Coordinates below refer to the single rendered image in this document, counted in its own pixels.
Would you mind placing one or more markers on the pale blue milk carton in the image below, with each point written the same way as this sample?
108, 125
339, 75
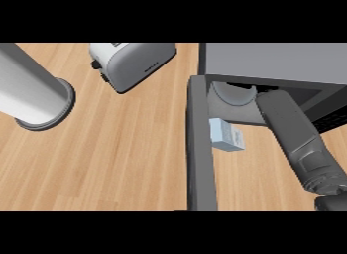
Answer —
224, 135

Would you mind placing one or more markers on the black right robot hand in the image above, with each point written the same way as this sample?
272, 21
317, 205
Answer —
241, 86

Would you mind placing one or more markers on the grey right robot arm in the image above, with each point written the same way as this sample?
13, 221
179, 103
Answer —
303, 142

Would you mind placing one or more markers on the pale glass turntable plate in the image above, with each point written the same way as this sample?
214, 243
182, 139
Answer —
235, 96

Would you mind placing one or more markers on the grey round holder base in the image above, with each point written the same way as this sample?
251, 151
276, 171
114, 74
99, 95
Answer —
69, 105

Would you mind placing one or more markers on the white toaster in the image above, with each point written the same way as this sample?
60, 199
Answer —
136, 63

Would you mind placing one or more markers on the grey microwave door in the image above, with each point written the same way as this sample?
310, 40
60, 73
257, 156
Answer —
199, 149

